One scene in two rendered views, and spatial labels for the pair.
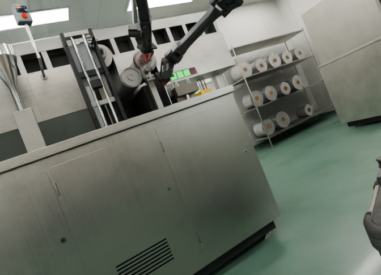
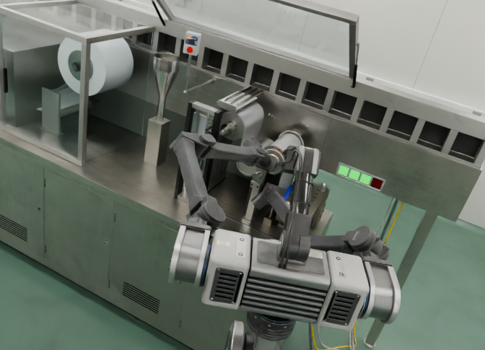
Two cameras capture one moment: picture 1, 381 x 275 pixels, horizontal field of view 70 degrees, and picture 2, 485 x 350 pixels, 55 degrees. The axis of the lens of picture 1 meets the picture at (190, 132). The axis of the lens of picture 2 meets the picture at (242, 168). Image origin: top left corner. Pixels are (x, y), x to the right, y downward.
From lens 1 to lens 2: 1.95 m
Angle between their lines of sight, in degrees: 52
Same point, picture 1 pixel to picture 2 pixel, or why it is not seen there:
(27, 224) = (93, 219)
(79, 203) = (123, 234)
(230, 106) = not seen: hidden behind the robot
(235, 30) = not seen: outside the picture
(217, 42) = (457, 177)
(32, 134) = (152, 143)
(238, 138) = not seen: hidden behind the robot
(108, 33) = (304, 71)
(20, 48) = (208, 39)
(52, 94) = (209, 101)
